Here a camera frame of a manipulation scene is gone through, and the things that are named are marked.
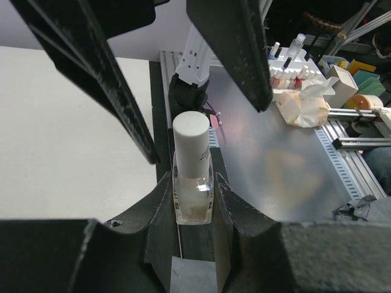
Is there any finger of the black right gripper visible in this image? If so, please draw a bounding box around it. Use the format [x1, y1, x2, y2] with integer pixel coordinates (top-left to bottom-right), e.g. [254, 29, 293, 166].
[186, 0, 272, 112]

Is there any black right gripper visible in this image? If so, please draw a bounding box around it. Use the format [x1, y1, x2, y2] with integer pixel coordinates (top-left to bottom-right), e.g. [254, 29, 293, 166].
[11, 0, 169, 164]

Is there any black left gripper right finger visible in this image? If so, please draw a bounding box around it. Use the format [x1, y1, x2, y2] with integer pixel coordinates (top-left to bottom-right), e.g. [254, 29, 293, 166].
[213, 173, 390, 292]

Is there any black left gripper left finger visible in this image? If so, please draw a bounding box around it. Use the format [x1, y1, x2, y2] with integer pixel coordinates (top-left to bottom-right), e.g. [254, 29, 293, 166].
[1, 173, 174, 292]

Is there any clear nail polish bottle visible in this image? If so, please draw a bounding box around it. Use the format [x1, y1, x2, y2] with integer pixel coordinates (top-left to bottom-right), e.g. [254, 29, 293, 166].
[172, 158, 214, 226]

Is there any white nail polish brush cap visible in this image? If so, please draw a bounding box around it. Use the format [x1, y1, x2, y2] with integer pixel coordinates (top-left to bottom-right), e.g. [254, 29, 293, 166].
[172, 111, 210, 179]

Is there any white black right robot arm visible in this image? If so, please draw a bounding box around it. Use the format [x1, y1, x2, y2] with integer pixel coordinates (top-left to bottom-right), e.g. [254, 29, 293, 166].
[12, 1, 272, 164]

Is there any clear spray bottle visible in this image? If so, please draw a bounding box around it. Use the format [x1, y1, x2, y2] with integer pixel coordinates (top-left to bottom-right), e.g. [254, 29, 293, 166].
[285, 34, 306, 61]

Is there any white nail polish organizer tray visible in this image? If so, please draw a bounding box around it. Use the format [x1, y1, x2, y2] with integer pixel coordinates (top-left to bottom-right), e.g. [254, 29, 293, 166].
[268, 42, 326, 94]

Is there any crumpled tissue pack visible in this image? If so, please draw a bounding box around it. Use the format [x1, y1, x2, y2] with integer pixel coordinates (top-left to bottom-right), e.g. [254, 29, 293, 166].
[274, 77, 339, 128]

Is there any white small box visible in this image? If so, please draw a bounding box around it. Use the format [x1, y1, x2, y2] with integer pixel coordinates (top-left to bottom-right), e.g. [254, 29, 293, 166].
[326, 65, 358, 108]

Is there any green yellow sponge stack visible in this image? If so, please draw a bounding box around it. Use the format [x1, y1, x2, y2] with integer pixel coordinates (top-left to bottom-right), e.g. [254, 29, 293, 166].
[348, 60, 386, 96]

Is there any orange tape roll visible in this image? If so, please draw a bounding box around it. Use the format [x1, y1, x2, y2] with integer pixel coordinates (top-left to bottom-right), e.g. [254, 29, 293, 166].
[346, 94, 384, 110]

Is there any white right cable duct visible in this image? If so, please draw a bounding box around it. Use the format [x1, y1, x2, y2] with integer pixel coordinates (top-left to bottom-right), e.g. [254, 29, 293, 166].
[209, 127, 219, 148]

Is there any slotted aluminium rail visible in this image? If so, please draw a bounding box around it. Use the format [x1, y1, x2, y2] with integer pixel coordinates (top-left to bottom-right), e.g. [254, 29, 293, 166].
[314, 122, 387, 200]

